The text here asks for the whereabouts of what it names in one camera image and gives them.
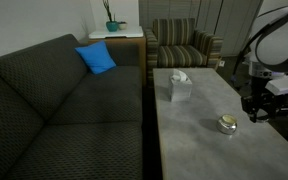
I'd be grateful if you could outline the dark grey patterned sofa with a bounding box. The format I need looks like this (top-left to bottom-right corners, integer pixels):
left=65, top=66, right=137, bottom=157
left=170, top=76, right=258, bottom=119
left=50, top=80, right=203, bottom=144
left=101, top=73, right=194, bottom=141
left=0, top=33, right=148, bottom=180

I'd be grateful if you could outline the striped armchair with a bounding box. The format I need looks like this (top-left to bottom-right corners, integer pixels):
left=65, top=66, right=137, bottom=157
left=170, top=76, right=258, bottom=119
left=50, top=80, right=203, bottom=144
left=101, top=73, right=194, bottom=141
left=143, top=17, right=224, bottom=88

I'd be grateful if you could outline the blue cushion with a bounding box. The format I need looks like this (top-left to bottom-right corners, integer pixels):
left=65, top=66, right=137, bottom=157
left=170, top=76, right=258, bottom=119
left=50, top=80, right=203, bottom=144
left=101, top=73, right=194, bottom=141
left=74, top=40, right=117, bottom=76

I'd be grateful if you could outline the flat white board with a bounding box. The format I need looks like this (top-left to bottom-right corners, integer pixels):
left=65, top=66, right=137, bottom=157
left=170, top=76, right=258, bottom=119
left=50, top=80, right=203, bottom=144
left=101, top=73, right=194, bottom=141
left=88, top=26, right=145, bottom=40

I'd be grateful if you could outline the wooden side table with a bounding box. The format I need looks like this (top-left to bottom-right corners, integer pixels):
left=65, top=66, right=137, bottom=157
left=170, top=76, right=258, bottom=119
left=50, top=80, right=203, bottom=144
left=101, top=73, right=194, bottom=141
left=87, top=35, right=147, bottom=88

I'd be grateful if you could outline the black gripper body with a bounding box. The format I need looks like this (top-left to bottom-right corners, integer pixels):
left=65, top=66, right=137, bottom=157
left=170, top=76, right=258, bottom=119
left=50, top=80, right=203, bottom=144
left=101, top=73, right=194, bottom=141
left=247, top=76, right=276, bottom=103

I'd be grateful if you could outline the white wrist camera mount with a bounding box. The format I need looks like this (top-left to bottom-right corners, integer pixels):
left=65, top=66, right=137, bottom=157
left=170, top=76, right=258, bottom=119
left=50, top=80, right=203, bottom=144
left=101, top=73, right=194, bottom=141
left=265, top=72, right=288, bottom=96

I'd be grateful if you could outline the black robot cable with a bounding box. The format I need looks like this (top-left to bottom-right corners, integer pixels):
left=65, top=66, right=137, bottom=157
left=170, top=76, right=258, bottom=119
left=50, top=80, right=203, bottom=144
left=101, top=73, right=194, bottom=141
left=232, top=0, right=288, bottom=89

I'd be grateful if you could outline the plant in teal pot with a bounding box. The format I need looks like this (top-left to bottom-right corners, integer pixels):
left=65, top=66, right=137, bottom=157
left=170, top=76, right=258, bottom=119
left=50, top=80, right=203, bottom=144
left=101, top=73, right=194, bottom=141
left=102, top=0, right=119, bottom=33

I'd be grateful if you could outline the small pale plant pot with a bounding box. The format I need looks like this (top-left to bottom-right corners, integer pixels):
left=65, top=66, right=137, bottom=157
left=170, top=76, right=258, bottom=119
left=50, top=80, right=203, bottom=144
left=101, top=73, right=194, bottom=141
left=117, top=21, right=128, bottom=31

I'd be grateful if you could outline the glass jar candle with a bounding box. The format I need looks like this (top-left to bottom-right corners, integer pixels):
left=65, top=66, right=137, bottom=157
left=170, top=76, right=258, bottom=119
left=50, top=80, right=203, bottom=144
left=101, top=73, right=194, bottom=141
left=216, top=114, right=238, bottom=136

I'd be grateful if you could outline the grey tissue box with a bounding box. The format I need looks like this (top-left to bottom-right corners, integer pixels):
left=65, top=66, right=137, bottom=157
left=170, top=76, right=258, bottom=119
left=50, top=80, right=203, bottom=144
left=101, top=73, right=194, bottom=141
left=168, top=69, right=193, bottom=103

